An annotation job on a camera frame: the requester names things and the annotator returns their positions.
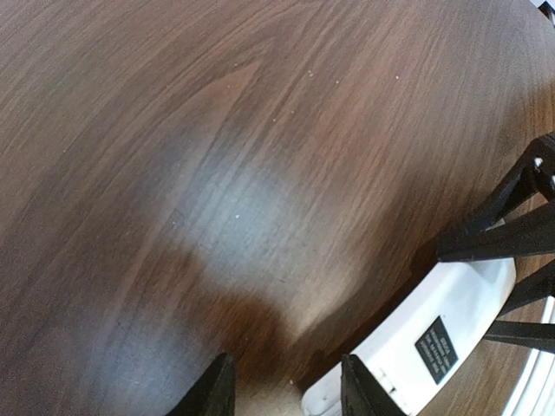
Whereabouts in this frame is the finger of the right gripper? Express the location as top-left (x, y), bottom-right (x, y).
top-left (437, 133), bottom-right (554, 262)
top-left (484, 263), bottom-right (555, 350)

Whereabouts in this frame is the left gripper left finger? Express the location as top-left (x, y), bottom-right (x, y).
top-left (166, 353), bottom-right (236, 416)

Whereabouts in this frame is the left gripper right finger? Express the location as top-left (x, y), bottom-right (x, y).
top-left (341, 354), bottom-right (402, 416)

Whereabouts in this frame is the white red remote control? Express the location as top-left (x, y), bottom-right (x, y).
top-left (302, 258), bottom-right (516, 415)

